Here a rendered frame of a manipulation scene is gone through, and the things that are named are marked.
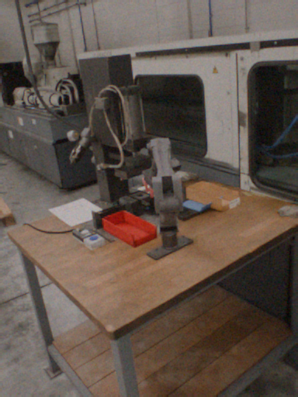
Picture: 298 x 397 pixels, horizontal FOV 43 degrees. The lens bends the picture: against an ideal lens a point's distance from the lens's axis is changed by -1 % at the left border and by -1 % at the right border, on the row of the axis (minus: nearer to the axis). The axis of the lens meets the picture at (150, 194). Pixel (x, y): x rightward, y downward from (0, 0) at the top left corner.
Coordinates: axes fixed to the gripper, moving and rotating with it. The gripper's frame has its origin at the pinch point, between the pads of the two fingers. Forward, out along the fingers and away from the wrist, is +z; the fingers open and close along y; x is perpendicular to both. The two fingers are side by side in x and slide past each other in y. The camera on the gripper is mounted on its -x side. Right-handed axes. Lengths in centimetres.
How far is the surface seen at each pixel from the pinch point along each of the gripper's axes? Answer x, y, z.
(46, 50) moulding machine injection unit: -179, 443, 178
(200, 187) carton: -47, 8, 23
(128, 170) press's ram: -5.4, 21.4, 7.8
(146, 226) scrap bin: 0.9, -4.3, 16.3
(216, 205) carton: -36.0, -11.1, 13.7
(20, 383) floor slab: 59, -3, 126
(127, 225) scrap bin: 2.1, 5.4, 25.7
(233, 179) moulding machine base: -74, 6, 26
